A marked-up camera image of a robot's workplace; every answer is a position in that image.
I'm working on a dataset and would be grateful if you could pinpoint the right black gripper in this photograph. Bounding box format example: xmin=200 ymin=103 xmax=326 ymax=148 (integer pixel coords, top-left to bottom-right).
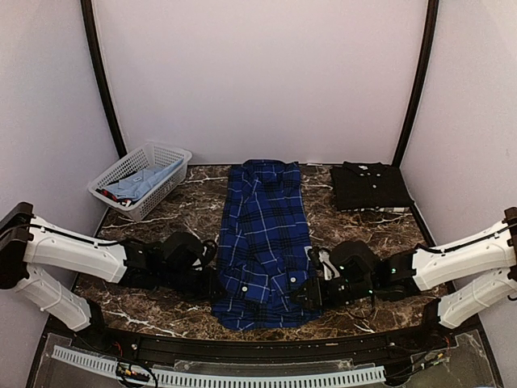
xmin=289 ymin=276 xmax=376 ymax=310

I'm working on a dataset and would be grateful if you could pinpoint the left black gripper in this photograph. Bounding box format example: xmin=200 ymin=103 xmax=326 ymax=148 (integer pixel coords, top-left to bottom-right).
xmin=158 ymin=266 xmax=227 ymax=303

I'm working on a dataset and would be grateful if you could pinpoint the blue plaid long sleeve shirt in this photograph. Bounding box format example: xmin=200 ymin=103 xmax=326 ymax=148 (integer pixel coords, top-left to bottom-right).
xmin=212 ymin=159 xmax=322 ymax=331

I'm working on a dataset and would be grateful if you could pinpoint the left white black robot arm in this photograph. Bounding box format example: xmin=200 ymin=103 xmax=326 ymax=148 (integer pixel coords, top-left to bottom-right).
xmin=1 ymin=202 xmax=226 ymax=352

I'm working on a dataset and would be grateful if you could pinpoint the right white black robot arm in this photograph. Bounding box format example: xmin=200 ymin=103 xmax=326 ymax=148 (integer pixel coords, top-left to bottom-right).
xmin=292 ymin=207 xmax=516 ymax=351

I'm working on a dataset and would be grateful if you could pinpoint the red black garment in basket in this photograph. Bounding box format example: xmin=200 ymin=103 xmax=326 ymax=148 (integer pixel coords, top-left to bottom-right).
xmin=95 ymin=188 xmax=133 ymax=207

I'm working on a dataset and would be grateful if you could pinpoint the light blue shirt in basket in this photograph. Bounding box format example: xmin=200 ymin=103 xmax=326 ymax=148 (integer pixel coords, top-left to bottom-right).
xmin=100 ymin=158 xmax=183 ymax=203

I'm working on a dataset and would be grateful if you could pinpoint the white plastic mesh basket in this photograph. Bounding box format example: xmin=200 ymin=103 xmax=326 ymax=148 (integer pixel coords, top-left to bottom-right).
xmin=88 ymin=142 xmax=192 ymax=221

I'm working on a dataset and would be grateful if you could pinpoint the folded black shirt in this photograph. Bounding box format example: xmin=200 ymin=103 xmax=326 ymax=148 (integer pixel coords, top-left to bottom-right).
xmin=330 ymin=162 xmax=414 ymax=211

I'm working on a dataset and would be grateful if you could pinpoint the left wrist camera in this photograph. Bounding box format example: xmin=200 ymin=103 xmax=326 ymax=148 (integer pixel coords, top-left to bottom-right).
xmin=194 ymin=239 xmax=218 ymax=271

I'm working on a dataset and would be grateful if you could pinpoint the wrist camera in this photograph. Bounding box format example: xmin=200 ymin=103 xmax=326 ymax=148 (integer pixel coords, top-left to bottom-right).
xmin=194 ymin=239 xmax=218 ymax=271
xmin=308 ymin=247 xmax=340 ymax=281

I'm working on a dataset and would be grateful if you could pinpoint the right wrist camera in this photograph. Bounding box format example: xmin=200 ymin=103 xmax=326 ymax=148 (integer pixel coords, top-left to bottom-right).
xmin=308 ymin=247 xmax=340 ymax=281

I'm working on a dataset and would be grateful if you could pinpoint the white slotted cable duct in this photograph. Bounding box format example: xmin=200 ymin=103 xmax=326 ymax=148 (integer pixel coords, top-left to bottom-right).
xmin=51 ymin=345 xmax=386 ymax=388

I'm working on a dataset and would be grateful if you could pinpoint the left black frame post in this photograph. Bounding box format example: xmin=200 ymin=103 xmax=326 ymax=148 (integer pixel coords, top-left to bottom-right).
xmin=80 ymin=0 xmax=128 ymax=158

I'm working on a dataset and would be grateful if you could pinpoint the black frame post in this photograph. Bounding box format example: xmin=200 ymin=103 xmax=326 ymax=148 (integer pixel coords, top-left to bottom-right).
xmin=391 ymin=0 xmax=439 ymax=168
xmin=80 ymin=0 xmax=128 ymax=158

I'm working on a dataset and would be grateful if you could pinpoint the right black frame post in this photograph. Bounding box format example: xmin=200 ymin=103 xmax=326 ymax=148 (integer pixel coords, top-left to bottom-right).
xmin=391 ymin=0 xmax=439 ymax=168

